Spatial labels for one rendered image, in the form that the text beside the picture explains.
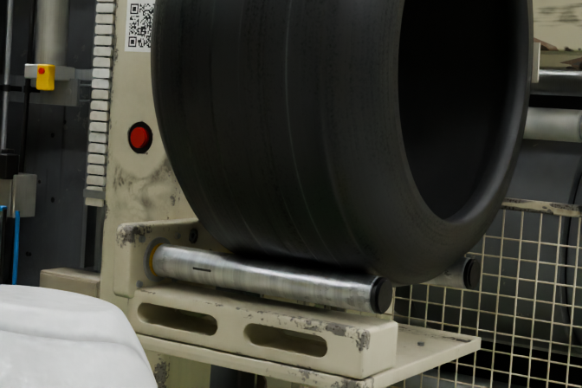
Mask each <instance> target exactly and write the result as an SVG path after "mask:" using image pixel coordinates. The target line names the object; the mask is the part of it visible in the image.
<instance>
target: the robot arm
mask: <svg viewBox="0 0 582 388"><path fill-rule="evenodd" d="M0 388H158V386H157V383H156V380H155V378H154V376H153V373H152V368H151V367H150V364H149V362H148V359H147V357H146V354H145V352H144V350H143V347H142V345H141V344H140V342H139V339H138V337H137V335H136V333H135V332H134V331H133V328H132V326H131V324H130V323H129V321H128V319H127V318H126V316H125V315H124V314H123V312H122V311H121V310H120V309H119V308H118V307H116V306H115V305H114V304H112V303H109V302H107V301H103V300H101V299H97V298H94V297H91V296H87V295H84V294H77V293H72V292H67V291H62V290H56V289H51V288H38V287H29V286H18V285H0Z"/></svg>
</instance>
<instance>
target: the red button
mask: <svg viewBox="0 0 582 388"><path fill-rule="evenodd" d="M148 141H149V134H148V131H147V130H146V129H145V128H144V127H136V128H134V129H133V131H132V133H131V142H132V144H133V146H135V147H136V148H143V147H145V146H146V145H147V144H148Z"/></svg>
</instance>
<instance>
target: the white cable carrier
mask: <svg viewBox="0 0 582 388"><path fill-rule="evenodd" d="M97 1H98V2H102V3H98V4H97V6H96V12H100V13H106V14H98V15H97V16H96V19H95V22H96V23H101V24H105V25H96V27H95V34H98V35H104V36H96V37H95V38H94V44H95V45H101V46H104V47H95V48H94V55H97V56H104V58H102V57H95V58H94V63H93V65H94V66H95V67H103V68H94V70H93V77H96V78H104V80H103V79H93V81H92V87H95V88H103V90H97V89H95V90H93V91H92V93H91V98H92V99H99V100H93V101H92V102H91V109H93V110H101V112H98V111H92V112H91V113H90V120H98V121H100V122H91V123H90V127H89V130H90V131H94V132H99V133H90V134H89V141H92V142H99V144H96V143H91V144H89V145H88V151H89V152H96V153H99V154H89V155H88V157H87V162H88V163H93V164H99V165H89V166H88V167H87V173H90V174H97V175H98V176H94V175H90V176H87V184H93V185H98V186H92V185H90V186H88V187H87V190H94V191H106V187H102V186H104V185H105V183H106V181H107V177H102V175H106V173H107V167H106V166H105V164H106V163H107V156H106V155H103V153H107V152H108V145H105V144H103V143H106V142H107V141H108V136H109V135H107V132H108V130H109V125H108V123H105V121H109V120H110V114H109V112H106V111H108V110H109V108H110V106H111V104H110V102H109V101H107V100H109V99H110V98H111V93H110V91H109V90H108V89H110V88H111V87H112V82H111V81H110V80H108V78H111V77H113V71H112V70H111V69H110V67H111V66H113V59H112V58H108V56H112V55H113V52H114V49H113V48H112V47H108V46H113V45H114V39H113V37H112V36H109V35H114V31H115V27H114V26H113V25H110V24H115V15H113V14H111V13H115V14H116V6H115V4H114V3H116V0H97ZM85 204H86V205H91V206H98V207H103V206H104V199H97V198H90V197H86V202H85Z"/></svg>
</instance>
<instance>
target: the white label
mask: <svg viewBox="0 0 582 388"><path fill-rule="evenodd" d="M539 69H540V42H534V43H533V72H532V82H531V83H539Z"/></svg>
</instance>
